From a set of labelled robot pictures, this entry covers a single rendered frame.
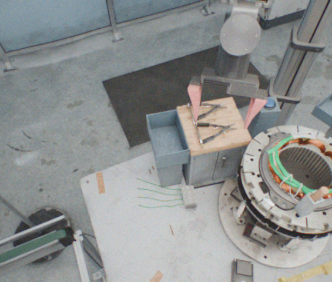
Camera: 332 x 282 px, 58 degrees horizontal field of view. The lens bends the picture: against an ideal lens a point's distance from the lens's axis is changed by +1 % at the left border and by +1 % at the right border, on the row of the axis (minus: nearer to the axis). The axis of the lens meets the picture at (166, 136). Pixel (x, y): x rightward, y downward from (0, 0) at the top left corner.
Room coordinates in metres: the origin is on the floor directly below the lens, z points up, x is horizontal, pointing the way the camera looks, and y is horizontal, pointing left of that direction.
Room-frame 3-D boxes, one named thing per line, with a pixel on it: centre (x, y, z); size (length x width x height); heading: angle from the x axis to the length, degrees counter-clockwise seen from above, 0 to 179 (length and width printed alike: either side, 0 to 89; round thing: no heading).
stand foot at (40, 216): (0.57, 0.78, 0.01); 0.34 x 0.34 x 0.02
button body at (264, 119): (0.69, -0.37, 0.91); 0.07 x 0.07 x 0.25; 2
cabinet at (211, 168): (0.59, -0.15, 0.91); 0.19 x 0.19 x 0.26; 11
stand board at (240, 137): (0.59, -0.15, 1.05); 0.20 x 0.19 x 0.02; 101
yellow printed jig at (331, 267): (0.18, -0.46, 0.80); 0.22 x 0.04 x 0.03; 105
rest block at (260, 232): (0.29, -0.30, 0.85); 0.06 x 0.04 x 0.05; 59
